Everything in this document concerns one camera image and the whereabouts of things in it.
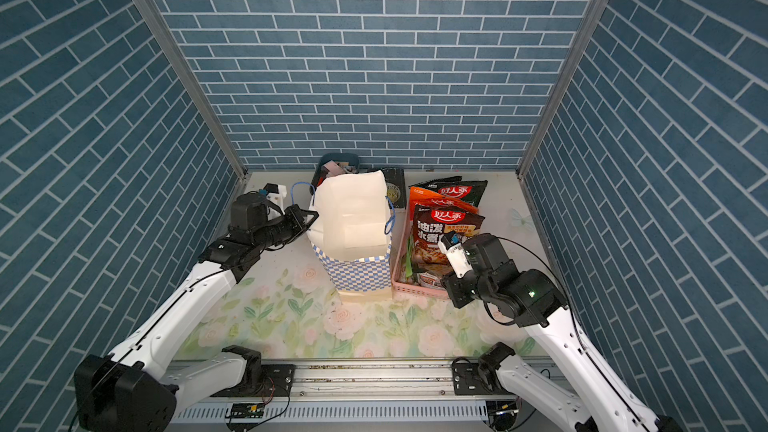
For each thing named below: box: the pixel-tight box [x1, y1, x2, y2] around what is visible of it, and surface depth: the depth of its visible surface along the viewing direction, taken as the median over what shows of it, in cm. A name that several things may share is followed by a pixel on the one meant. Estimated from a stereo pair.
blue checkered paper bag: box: [307, 170, 395, 302], surface depth 80 cm
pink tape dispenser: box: [323, 160, 345, 176], surface depth 116 cm
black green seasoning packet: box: [409, 176, 488, 208], surface depth 89 cm
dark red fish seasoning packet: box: [412, 204, 486, 272], surface depth 86 cm
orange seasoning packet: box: [409, 186, 479, 221], surface depth 84 cm
